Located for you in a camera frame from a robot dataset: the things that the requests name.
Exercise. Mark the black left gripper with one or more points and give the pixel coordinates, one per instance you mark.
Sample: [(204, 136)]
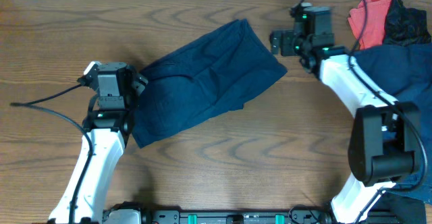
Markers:
[(135, 80)]

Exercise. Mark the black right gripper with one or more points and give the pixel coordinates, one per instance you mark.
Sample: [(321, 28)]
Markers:
[(287, 36)]

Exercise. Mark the navy blue shorts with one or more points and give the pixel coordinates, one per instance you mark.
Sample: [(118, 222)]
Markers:
[(214, 74)]

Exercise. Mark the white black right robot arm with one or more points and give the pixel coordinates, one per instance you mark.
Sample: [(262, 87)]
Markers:
[(385, 150)]

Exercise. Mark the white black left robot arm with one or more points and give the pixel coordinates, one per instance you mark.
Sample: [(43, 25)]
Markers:
[(107, 126)]

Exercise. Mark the red cloth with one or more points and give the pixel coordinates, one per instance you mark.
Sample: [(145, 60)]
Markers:
[(374, 31)]

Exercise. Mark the blue denim jeans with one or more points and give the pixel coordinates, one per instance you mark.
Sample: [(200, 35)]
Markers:
[(405, 73)]

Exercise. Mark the black patterned garment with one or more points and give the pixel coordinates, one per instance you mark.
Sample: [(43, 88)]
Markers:
[(405, 26)]

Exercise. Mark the black cloth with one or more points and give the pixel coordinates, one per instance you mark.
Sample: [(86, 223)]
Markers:
[(408, 210)]

